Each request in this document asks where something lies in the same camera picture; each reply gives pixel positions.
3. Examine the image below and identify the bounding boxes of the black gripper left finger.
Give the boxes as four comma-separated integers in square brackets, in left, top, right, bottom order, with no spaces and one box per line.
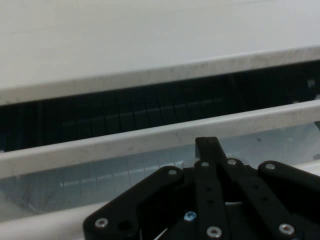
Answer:
[83,136,229,240]

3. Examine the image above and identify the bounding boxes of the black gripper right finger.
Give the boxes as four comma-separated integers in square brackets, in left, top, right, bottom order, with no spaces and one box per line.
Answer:
[206,136,320,240]

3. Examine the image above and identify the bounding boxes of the glass oven door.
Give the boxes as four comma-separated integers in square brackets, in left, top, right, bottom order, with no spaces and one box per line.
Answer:
[0,122,320,240]

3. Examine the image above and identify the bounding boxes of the cream toaster oven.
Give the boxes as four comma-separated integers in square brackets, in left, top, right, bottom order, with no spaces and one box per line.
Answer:
[0,0,320,154]

